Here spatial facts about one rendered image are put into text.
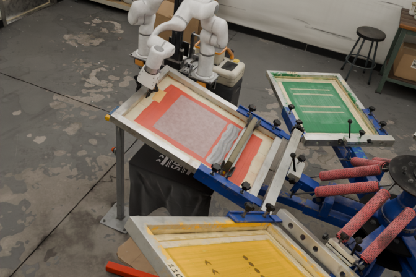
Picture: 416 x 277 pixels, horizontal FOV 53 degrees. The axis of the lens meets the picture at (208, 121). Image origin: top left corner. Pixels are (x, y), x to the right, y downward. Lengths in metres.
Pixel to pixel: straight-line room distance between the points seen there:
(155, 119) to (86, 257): 1.27
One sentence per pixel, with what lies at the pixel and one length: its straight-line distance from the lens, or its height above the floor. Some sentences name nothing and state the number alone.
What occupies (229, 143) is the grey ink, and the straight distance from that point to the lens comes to 2.22.
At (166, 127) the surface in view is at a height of 1.18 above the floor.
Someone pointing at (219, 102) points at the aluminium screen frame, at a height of 1.17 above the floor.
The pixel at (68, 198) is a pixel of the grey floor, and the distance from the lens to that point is 3.42.
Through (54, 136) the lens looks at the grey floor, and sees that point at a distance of 4.00.
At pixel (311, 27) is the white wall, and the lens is 5.89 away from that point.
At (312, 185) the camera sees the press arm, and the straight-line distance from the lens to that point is 2.18.
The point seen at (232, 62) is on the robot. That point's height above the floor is 0.91.
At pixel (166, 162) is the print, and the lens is 2.28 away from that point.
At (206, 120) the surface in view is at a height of 1.15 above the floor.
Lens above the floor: 2.49
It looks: 36 degrees down
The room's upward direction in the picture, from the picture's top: 8 degrees clockwise
